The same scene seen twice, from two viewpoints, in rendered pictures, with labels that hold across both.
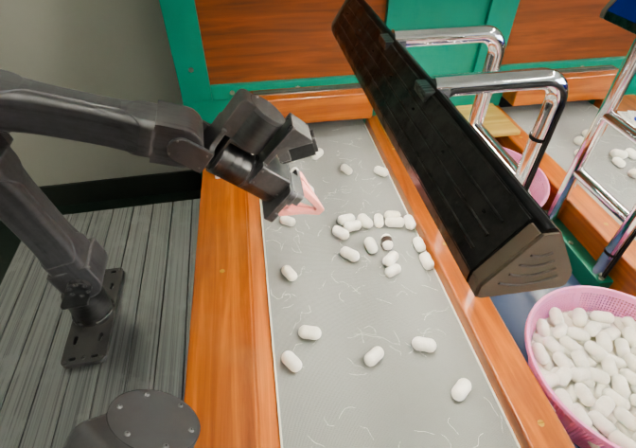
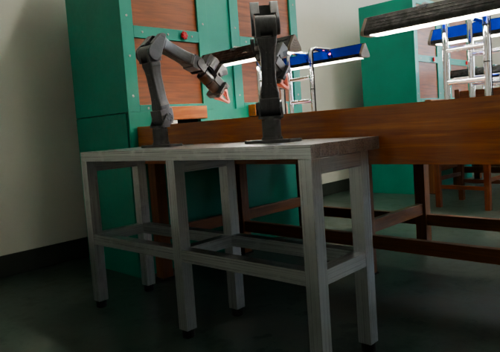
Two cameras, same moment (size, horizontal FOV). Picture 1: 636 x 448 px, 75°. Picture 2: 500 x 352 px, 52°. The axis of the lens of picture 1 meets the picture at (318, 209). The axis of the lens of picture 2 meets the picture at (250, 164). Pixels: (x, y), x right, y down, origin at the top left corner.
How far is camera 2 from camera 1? 211 cm
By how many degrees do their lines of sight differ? 49
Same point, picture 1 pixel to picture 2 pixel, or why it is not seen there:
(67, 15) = not seen: outside the picture
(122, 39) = (10, 139)
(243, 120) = (210, 59)
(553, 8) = (253, 80)
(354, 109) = (200, 113)
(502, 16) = (238, 81)
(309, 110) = (184, 112)
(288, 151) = (222, 71)
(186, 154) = (202, 65)
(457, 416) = not seen: hidden behind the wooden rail
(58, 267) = (164, 105)
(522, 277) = (295, 45)
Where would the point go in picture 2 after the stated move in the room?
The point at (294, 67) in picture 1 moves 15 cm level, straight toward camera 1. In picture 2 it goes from (170, 99) to (186, 96)
